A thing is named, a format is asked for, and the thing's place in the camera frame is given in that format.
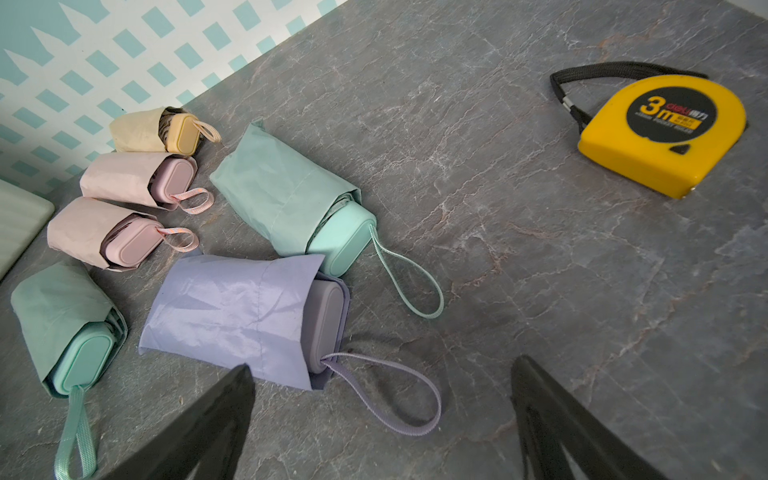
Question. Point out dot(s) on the mint green sleeved umbrella right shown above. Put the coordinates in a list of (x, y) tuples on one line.
[(302, 208)]

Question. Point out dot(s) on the lilac sleeved umbrella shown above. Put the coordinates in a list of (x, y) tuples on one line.
[(283, 318)]

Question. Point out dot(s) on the pink sleeved umbrella rear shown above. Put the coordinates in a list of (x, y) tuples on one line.
[(154, 180)]

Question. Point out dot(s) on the pink sleeved umbrella front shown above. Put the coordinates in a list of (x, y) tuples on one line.
[(110, 237)]

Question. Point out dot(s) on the beige sleeved umbrella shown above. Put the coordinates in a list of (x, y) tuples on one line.
[(165, 129)]

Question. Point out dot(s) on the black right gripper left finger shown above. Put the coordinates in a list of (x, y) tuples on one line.
[(205, 442)]

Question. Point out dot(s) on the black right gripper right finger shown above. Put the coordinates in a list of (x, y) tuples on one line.
[(556, 432)]

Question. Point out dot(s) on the yellow tape measure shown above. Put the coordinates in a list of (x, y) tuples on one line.
[(666, 130)]

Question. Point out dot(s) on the pink sleeved umbrella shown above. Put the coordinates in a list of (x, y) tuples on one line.
[(110, 237), (154, 180)]

